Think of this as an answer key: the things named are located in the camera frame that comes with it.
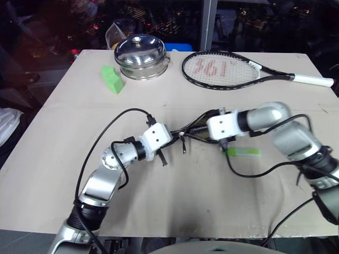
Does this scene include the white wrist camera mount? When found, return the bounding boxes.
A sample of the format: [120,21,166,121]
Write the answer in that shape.
[138,122,172,161]
[206,111,239,141]

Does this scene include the grey rounded robot torso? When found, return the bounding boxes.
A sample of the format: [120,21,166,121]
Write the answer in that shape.
[147,238,269,254]

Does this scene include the short black left arm cable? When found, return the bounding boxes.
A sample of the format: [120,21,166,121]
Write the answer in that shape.
[110,135,139,190]

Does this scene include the green highlighter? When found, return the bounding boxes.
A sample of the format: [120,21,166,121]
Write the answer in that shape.
[226,147,262,158]

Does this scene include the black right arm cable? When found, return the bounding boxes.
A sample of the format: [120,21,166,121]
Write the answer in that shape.
[261,196,316,248]

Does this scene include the black white tennis racket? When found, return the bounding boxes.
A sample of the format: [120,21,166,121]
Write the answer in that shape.
[181,50,335,91]

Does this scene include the clear plastic container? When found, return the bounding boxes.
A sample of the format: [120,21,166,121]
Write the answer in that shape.
[105,22,127,50]

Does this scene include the white cloth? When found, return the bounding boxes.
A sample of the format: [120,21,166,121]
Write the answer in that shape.
[0,106,25,148]

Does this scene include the long black left arm cable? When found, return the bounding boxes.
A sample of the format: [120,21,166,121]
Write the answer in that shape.
[74,107,156,254]

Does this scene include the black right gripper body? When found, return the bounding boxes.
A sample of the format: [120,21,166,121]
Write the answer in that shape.
[218,135,238,145]

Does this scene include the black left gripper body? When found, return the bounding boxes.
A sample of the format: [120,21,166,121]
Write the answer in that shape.
[157,148,168,167]

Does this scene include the brown cardboard table cover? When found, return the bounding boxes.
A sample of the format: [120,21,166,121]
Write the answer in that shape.
[0,49,339,239]

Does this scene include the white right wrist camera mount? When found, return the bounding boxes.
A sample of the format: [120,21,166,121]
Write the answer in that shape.
[206,111,239,141]

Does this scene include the grey metal post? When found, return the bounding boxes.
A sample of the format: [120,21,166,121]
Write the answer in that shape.
[199,0,219,51]

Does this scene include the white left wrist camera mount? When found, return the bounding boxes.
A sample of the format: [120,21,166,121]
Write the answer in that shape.
[138,122,172,161]

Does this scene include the blue box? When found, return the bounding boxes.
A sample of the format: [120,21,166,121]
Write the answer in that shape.
[165,42,194,52]

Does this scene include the black grid mesh pouch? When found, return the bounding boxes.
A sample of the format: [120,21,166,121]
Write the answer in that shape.
[177,110,223,155]

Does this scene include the green sponge block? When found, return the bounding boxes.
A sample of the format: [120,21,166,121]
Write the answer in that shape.
[101,65,126,94]

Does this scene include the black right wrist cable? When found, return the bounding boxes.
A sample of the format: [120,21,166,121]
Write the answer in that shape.
[219,113,339,186]

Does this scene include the stainless steel lidded pot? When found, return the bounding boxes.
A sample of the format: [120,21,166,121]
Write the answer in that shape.
[113,34,171,81]

